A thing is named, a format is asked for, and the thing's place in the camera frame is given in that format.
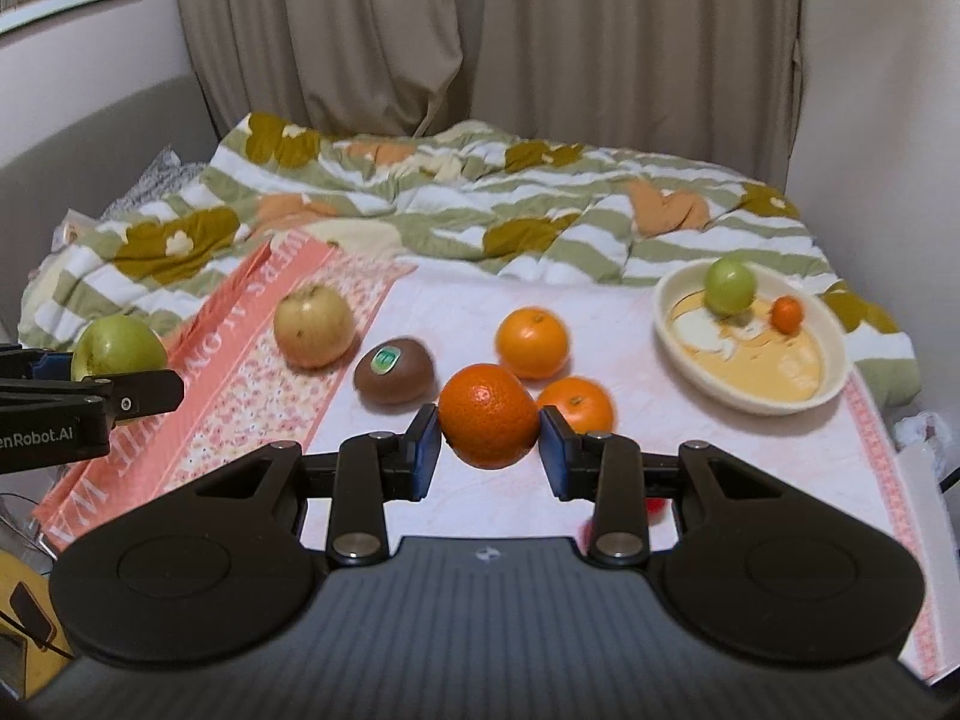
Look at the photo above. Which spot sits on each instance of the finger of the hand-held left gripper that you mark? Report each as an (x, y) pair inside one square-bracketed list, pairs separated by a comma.
[(135, 394), (51, 366)]

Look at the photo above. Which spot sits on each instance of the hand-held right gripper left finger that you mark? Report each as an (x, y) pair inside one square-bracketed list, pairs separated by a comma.
[(424, 456)]

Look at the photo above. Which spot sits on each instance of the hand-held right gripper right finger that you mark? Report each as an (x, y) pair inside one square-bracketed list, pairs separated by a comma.
[(552, 456)]

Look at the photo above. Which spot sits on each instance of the large green apple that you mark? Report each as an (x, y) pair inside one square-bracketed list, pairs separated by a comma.
[(118, 345)]

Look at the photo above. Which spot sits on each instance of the small orange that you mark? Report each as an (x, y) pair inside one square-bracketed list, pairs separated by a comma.
[(579, 405)]

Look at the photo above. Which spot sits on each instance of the large dark orange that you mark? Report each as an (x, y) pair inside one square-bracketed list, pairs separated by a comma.
[(487, 424)]

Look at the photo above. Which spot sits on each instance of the red cherry tomato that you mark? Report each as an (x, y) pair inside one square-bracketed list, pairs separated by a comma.
[(586, 532), (657, 508)]

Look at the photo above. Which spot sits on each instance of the brown kiwi with sticker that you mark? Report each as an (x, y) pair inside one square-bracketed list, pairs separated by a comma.
[(394, 375)]

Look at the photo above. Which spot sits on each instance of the light orange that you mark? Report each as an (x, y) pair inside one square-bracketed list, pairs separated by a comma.
[(532, 341)]

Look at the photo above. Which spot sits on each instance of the yellow apple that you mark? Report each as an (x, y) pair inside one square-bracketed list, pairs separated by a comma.
[(313, 326)]

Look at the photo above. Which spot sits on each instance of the cream oval bowl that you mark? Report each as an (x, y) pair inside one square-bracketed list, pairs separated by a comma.
[(757, 375)]

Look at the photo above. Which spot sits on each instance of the pink floral blanket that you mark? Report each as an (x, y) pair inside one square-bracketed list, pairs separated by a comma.
[(450, 315)]

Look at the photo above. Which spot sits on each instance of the small black device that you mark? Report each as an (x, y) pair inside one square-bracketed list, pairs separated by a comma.
[(31, 609)]

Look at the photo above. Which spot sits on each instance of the grey patterned cloth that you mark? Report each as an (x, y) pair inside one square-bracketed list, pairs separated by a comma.
[(154, 176)]

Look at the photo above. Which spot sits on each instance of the grey upholstered headboard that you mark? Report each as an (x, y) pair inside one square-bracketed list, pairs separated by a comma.
[(75, 142)]

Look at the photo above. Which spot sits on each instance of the yellow object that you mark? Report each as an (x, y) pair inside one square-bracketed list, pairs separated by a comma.
[(19, 660)]

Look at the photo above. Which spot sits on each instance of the small green apple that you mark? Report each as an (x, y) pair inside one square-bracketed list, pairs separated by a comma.
[(729, 286)]

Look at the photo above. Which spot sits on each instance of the green striped quilt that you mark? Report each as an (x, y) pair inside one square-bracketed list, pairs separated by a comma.
[(450, 202)]

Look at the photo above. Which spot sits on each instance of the tiny tangerine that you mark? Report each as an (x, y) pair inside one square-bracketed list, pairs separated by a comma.
[(787, 315)]

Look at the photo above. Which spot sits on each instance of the white plastic bag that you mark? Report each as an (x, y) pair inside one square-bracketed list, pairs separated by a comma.
[(911, 431)]

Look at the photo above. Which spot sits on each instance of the beige curtain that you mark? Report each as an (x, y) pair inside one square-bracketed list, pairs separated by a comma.
[(525, 30)]

